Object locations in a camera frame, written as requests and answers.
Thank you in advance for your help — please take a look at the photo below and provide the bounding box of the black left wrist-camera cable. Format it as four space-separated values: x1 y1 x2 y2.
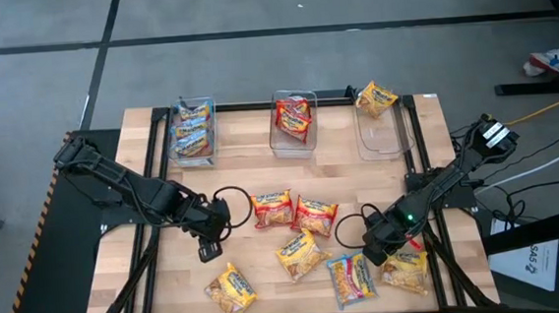
211 183 256 231

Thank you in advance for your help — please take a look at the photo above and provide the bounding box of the yellow power cord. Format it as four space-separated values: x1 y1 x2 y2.
501 88 559 130

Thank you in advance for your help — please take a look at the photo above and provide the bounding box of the black wrist-camera cable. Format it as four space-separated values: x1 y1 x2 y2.
332 202 384 251
211 183 256 231

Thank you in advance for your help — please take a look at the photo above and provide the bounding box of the clear bin with white label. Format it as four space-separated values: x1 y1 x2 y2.
163 94 221 171

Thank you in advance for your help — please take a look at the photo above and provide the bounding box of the yellow creamy chicken ramen pack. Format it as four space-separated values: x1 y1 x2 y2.
352 78 401 122
202 260 261 313
378 248 432 299
273 226 334 283

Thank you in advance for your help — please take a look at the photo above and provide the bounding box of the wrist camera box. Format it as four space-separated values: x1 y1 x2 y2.
361 236 395 269
197 237 224 265

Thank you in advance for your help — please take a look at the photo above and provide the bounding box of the black aluminium table frame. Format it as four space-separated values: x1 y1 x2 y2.
78 76 501 313

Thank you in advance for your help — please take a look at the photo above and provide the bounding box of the blue ramen pack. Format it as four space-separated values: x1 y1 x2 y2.
325 247 381 313

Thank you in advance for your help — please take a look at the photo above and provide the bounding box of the black right wrist-camera cable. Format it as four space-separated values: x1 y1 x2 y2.
332 202 384 251

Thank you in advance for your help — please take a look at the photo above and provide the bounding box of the black platform with hazard stripe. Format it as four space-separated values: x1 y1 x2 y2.
0 126 135 313

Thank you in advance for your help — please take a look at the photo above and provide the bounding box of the white paper sign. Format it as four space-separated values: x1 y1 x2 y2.
484 213 559 297

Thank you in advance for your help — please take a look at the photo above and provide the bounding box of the black desk frame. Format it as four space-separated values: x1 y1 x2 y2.
447 0 559 101

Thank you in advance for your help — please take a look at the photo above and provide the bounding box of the clear plastic bin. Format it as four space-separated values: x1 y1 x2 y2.
352 84 417 163
265 87 322 161

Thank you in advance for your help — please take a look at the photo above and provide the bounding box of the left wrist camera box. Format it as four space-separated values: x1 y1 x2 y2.
197 237 224 265

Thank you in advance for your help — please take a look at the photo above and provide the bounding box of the black floor cable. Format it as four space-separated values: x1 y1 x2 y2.
487 175 559 234
448 120 488 156

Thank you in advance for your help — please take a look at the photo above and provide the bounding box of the person's shoe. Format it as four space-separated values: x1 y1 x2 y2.
521 46 559 78

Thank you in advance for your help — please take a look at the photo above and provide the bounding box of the white cable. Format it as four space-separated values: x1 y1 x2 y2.
470 137 559 196

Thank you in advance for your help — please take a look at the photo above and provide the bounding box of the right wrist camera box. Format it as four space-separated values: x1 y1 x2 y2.
361 236 395 269

